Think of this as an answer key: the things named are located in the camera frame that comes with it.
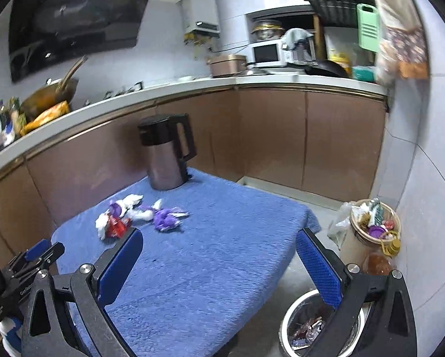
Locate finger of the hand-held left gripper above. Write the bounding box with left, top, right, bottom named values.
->
left=24, top=239, right=53, bottom=263
left=10, top=242, right=66, bottom=280

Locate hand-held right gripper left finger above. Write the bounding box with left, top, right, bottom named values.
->
left=21, top=227, right=145, bottom=357

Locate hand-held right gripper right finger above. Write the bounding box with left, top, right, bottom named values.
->
left=296, top=228, right=418, bottom=357

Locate red wrapper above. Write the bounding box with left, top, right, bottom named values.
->
left=105, top=216, right=133, bottom=239

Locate white round bin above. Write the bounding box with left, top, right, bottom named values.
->
left=279, top=289, right=376, bottom=357

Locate large purple wrapper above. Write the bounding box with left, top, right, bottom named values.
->
left=153, top=207, right=190, bottom=232

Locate blue white striped shoe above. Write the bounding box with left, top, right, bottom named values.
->
left=0, top=316, right=23, bottom=355

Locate beige bin with basket rim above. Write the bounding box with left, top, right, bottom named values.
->
left=326, top=198, right=402, bottom=273

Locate amber oil bottle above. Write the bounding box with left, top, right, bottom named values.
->
left=363, top=231, right=400, bottom=276

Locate pile of crumpled wrappers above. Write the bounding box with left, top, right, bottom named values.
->
left=288, top=315, right=324, bottom=347

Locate blue table cloth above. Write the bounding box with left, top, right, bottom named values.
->
left=50, top=167, right=322, bottom=357

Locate steel kettle with black lid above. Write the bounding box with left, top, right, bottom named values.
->
left=137, top=113, right=197, bottom=191

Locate orange snack packet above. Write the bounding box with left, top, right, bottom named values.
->
left=20, top=101, right=71, bottom=137

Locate dark sauce bottle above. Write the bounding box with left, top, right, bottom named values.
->
left=0, top=97, right=27, bottom=139

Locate kitchen counter with brown cabinets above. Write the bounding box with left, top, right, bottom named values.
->
left=0, top=72, right=391, bottom=268

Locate gas stove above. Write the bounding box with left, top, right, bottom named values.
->
left=103, top=81, right=146, bottom=100

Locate black frying pan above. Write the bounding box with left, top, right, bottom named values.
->
left=303, top=58, right=351, bottom=79

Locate teal box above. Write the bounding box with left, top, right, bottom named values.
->
left=352, top=65, right=378, bottom=82

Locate yellow packet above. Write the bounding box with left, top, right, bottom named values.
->
left=328, top=51, right=353, bottom=77

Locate silver kitchen appliance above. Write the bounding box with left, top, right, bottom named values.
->
left=287, top=41, right=318, bottom=66

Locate white microwave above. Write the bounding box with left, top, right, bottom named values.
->
left=249, top=40, right=288, bottom=68

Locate brown rice cooker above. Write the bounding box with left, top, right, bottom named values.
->
left=207, top=54, right=249, bottom=79

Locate grey cloth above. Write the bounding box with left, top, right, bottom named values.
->
left=281, top=27, right=314, bottom=51

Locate black range hood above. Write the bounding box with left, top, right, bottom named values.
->
left=7, top=0, right=158, bottom=83

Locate green cutting board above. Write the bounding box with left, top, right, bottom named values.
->
left=356, top=3, right=380, bottom=55

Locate gold rimmed pot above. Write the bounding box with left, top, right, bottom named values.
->
left=251, top=18, right=284, bottom=42

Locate floral hanging cloth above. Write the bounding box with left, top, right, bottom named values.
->
left=367, top=0, right=432, bottom=87

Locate white water heater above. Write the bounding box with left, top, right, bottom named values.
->
left=181, top=0, right=222, bottom=35

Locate wok with long handle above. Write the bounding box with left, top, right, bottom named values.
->
left=19, top=55, right=89, bottom=118

